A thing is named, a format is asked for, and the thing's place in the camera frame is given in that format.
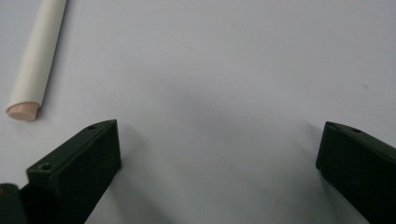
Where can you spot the white pen with pink end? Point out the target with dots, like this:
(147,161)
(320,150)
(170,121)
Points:
(36,62)

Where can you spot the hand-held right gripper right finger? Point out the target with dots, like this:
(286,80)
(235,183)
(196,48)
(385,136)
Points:
(361,168)

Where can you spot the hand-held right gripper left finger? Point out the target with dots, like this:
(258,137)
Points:
(74,168)

